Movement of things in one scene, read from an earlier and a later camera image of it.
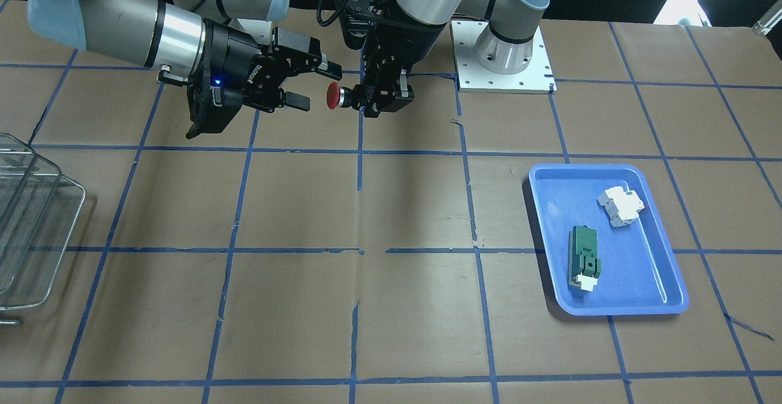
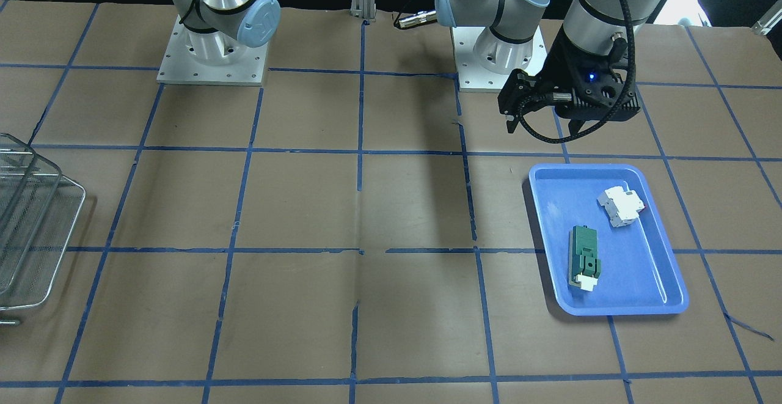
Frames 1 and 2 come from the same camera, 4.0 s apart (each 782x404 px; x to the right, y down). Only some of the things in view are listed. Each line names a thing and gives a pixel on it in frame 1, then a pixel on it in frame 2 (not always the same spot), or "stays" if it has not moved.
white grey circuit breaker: (622, 206) stays
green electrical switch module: (584, 265) stays
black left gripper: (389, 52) to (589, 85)
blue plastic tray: (609, 248) stays
